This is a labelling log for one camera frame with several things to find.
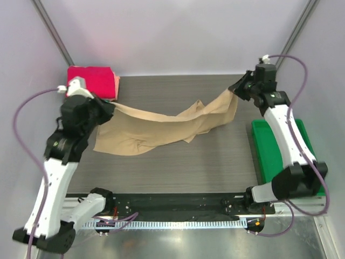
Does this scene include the right aluminium frame post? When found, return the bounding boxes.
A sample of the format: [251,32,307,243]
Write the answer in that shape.
[280,0,320,55]

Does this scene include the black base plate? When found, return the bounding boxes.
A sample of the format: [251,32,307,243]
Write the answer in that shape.
[113,193,275,221]

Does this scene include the folded salmon pink t-shirt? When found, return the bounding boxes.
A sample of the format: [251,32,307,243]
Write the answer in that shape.
[111,72,120,100]

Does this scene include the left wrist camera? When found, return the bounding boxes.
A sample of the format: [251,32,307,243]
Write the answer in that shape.
[57,77,94,99]

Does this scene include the beige t-shirt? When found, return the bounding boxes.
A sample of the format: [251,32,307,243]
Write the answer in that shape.
[94,90,238,156]

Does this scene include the green plastic bin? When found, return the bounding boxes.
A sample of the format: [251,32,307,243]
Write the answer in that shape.
[250,118,327,197]

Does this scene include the white slotted cable duct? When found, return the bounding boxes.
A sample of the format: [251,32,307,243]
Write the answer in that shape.
[81,218,247,230]

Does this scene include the folded magenta t-shirt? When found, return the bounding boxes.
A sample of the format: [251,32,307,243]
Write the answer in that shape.
[67,66,114,101]

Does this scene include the left aluminium frame post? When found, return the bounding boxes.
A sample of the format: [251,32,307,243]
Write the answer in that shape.
[30,0,74,66]

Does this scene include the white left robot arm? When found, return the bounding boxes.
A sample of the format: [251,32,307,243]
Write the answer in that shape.
[12,95,115,254]

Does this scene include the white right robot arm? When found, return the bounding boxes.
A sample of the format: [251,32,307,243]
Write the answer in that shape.
[229,63,328,214]

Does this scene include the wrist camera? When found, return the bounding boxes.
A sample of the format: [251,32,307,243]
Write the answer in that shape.
[57,77,94,99]
[259,54,271,64]

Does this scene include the aluminium frame post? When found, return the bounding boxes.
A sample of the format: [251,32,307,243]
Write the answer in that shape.
[30,0,74,66]
[280,0,320,55]

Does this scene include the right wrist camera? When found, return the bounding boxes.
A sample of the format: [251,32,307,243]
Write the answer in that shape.
[259,54,271,64]

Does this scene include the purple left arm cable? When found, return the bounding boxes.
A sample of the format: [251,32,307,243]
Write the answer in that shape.
[13,88,140,259]

